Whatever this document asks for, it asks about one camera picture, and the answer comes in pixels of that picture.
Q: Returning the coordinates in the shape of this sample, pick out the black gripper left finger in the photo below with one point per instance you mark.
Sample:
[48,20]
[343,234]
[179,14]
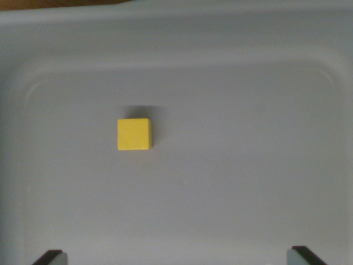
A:
[53,258]

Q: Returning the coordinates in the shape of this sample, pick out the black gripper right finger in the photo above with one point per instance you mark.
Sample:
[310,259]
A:
[299,257]

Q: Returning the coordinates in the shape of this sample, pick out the grey plastic bin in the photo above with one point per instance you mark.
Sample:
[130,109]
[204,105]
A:
[209,138]

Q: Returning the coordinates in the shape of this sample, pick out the yellow wooden cube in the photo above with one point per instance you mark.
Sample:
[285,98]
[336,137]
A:
[134,134]

